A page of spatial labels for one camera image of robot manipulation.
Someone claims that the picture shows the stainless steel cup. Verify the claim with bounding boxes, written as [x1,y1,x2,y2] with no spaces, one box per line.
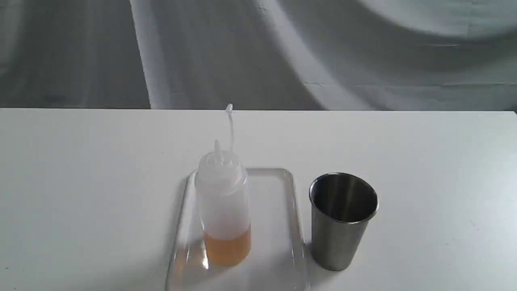
[309,173,379,271]

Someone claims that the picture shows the translucent squeeze bottle amber liquid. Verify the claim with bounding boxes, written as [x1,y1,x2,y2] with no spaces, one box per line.
[194,104,252,266]

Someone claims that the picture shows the grey backdrop cloth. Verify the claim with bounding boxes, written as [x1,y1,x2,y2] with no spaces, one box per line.
[1,0,516,111]

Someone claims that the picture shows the white rectangular plastic tray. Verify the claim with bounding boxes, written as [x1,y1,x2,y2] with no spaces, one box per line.
[164,168,309,291]

